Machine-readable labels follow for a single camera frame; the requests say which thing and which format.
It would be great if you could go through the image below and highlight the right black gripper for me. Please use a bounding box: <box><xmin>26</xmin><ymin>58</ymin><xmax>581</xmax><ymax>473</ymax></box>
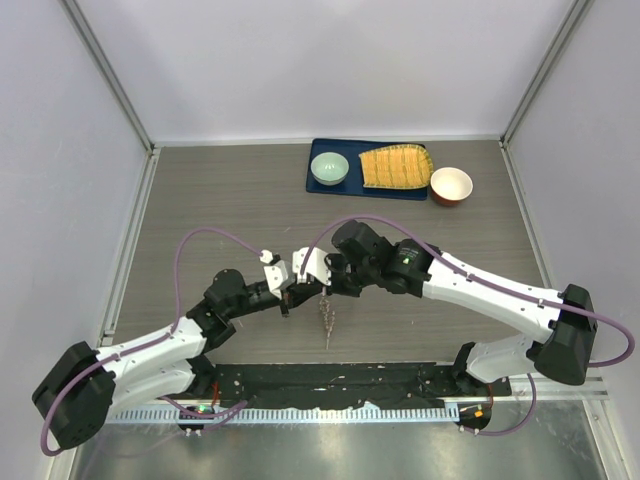
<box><xmin>314</xmin><ymin>253</ymin><xmax>377</xmax><ymax>299</ymax></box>

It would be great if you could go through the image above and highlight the metal disc with keyrings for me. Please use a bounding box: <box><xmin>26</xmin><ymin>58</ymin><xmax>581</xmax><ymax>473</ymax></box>
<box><xmin>319</xmin><ymin>287</ymin><xmax>336</xmax><ymax>350</ymax></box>

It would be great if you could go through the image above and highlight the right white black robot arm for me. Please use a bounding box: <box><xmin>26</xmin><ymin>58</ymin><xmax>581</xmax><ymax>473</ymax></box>
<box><xmin>330</xmin><ymin>220</ymin><xmax>598</xmax><ymax>395</ymax></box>

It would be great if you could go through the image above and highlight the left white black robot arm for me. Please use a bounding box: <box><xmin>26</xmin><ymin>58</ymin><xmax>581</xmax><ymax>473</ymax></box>
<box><xmin>32</xmin><ymin>262</ymin><xmax>334</xmax><ymax>457</ymax></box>

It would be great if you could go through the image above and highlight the dark blue tray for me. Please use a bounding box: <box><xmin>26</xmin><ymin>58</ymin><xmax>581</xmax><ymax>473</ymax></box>
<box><xmin>306</xmin><ymin>138</ymin><xmax>428</xmax><ymax>201</ymax></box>

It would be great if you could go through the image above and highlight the pale green bowl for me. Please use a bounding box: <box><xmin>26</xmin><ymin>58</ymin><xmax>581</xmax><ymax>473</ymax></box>
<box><xmin>310</xmin><ymin>152</ymin><xmax>350</xmax><ymax>186</ymax></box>

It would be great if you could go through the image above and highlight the yellow woven bamboo basket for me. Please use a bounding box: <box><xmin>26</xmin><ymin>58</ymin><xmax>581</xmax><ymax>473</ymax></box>
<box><xmin>358</xmin><ymin>144</ymin><xmax>434</xmax><ymax>190</ymax></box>

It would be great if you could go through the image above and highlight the brown bowl white inside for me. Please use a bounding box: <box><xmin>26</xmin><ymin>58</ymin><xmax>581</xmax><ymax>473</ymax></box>
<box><xmin>430</xmin><ymin>167</ymin><xmax>474</xmax><ymax>206</ymax></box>

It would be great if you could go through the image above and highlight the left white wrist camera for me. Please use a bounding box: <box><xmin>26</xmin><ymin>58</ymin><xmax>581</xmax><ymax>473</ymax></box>
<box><xmin>263</xmin><ymin>260</ymin><xmax>296</xmax><ymax>300</ymax></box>

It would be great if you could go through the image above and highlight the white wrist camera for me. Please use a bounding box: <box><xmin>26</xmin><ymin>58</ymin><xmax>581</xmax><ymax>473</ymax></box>
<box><xmin>263</xmin><ymin>260</ymin><xmax>296</xmax><ymax>300</ymax></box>
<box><xmin>292</xmin><ymin>247</ymin><xmax>331</xmax><ymax>286</ymax></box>

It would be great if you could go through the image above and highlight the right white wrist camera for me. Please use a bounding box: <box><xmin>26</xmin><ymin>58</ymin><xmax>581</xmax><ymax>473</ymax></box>
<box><xmin>292</xmin><ymin>247</ymin><xmax>331</xmax><ymax>286</ymax></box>

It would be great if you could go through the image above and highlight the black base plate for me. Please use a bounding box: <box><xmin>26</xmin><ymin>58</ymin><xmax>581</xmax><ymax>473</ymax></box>
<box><xmin>205</xmin><ymin>362</ymin><xmax>512</xmax><ymax>410</ymax></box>

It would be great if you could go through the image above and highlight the slotted white cable duct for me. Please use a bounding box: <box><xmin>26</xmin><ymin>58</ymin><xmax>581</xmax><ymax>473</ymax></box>
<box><xmin>107</xmin><ymin>403</ymin><xmax>459</xmax><ymax>429</ymax></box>

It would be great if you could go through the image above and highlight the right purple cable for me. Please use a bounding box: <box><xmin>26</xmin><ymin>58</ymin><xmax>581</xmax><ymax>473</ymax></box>
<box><xmin>299</xmin><ymin>214</ymin><xmax>636</xmax><ymax>435</ymax></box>

